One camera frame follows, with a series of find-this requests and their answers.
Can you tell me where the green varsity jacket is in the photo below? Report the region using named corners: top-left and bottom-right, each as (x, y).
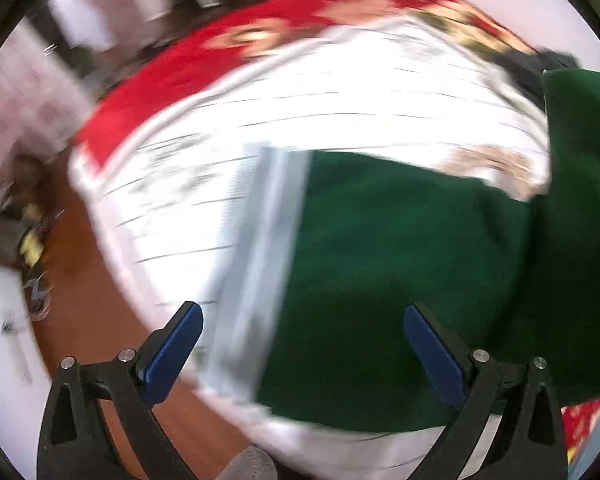
top-left (215, 67), bottom-right (600, 433)

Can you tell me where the black hooded garment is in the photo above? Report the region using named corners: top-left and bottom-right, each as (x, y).
top-left (492, 49), bottom-right (578, 103)

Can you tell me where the white diamond-pattern cloth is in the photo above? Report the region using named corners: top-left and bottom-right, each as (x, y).
top-left (69, 14), bottom-right (554, 480)

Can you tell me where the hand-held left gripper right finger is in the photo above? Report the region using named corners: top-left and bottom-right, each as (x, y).
top-left (403, 302), bottom-right (569, 480)

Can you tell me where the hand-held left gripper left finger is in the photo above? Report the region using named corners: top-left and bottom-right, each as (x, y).
top-left (37, 301), bottom-right (204, 480)

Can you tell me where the red floral blanket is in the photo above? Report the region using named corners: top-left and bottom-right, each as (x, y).
top-left (74, 0), bottom-right (600, 461)

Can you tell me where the grey fuzzy sleeve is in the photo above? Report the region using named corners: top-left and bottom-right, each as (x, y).
top-left (219, 446), bottom-right (278, 480)

